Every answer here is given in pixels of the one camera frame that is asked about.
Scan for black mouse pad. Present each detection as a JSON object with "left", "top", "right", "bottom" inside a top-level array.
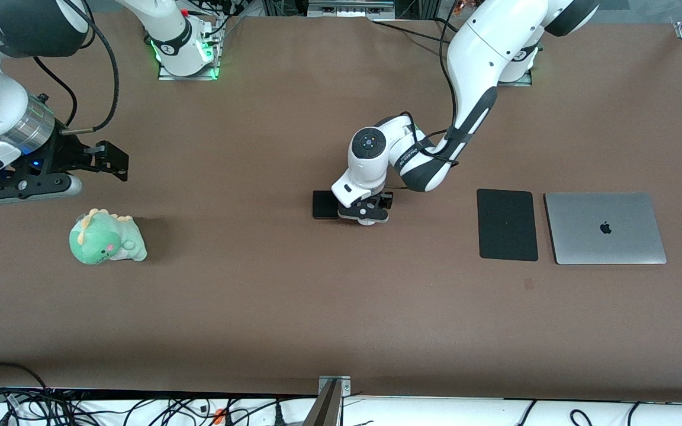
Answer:
[{"left": 476, "top": 188, "right": 539, "bottom": 262}]

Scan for long black table cable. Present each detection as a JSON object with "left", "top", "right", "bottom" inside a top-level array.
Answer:
[{"left": 372, "top": 21, "right": 453, "bottom": 44}]

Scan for black phone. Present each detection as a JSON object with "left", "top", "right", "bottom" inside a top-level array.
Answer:
[{"left": 312, "top": 190, "right": 340, "bottom": 220}]

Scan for black looped cable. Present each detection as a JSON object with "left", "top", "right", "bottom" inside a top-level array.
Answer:
[{"left": 0, "top": 362, "right": 49, "bottom": 394}]

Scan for metal table edge bracket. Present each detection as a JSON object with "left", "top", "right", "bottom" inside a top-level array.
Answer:
[{"left": 318, "top": 375, "right": 352, "bottom": 396}]

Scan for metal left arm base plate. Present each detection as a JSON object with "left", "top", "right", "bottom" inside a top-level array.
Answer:
[{"left": 498, "top": 69, "right": 533, "bottom": 87}]

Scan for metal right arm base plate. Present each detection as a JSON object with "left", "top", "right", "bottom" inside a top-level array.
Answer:
[{"left": 157, "top": 56, "right": 220, "bottom": 81}]

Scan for tangled black floor cables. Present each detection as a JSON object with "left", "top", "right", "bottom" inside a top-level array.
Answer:
[{"left": 0, "top": 385, "right": 318, "bottom": 426}]

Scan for metal back rail fixture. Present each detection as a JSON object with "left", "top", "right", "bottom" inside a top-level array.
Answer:
[{"left": 307, "top": 0, "right": 395, "bottom": 18}]

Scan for green dinosaur plush toy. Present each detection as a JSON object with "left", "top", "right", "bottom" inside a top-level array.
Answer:
[{"left": 69, "top": 208, "right": 148, "bottom": 265}]

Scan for silver laptop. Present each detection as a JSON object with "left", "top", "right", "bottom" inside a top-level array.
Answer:
[{"left": 543, "top": 191, "right": 668, "bottom": 266}]

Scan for aluminium support beam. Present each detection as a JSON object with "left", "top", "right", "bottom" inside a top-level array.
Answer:
[{"left": 303, "top": 380, "right": 343, "bottom": 426}]

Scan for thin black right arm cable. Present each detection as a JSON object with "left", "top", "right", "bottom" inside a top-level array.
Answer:
[{"left": 32, "top": 55, "right": 78, "bottom": 128}]

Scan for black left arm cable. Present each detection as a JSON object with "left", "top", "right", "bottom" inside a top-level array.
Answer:
[{"left": 400, "top": 0, "right": 473, "bottom": 167}]

